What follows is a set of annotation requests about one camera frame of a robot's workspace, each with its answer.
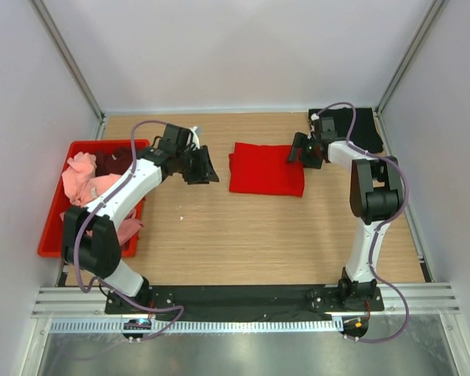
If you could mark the folded black t shirt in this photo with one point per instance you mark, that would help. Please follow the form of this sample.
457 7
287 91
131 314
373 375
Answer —
364 134

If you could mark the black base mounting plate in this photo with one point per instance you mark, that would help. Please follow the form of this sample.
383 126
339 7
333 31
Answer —
254 302

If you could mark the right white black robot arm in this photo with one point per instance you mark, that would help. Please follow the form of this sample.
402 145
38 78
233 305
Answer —
375 196

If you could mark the red plastic bin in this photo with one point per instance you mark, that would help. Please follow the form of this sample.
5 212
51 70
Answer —
52 237

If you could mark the right aluminium frame post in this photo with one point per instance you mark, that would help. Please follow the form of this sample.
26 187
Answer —
424 29

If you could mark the dark maroon t shirt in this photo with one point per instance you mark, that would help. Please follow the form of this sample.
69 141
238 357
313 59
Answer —
116 162

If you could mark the aluminium front rail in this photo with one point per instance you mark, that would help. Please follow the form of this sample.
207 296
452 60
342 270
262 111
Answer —
70 302

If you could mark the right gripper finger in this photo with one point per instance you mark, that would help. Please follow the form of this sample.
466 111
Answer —
312 162
296 145

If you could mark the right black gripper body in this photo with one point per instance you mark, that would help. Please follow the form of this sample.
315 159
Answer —
309 147

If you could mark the dusty pink t shirt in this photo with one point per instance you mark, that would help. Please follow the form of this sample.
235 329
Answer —
128 228

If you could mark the white slotted cable duct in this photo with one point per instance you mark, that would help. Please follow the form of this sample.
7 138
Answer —
128 325

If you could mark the red t shirt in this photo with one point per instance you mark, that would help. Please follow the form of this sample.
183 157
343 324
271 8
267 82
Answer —
265 170

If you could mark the light pink t shirt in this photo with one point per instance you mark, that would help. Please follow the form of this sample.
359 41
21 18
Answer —
80 183

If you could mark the left aluminium frame post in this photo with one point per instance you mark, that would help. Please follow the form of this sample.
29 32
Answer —
68 59

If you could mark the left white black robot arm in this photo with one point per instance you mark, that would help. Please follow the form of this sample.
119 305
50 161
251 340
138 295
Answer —
90 240

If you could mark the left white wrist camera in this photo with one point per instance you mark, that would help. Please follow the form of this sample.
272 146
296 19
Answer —
194 143

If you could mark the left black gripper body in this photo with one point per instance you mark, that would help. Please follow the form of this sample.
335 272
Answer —
188 160

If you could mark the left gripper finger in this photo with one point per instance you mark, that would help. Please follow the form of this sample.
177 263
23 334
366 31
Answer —
206 172
195 179

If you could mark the aluminium frame post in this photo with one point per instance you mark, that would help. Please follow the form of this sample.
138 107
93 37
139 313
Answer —
424 29
68 59

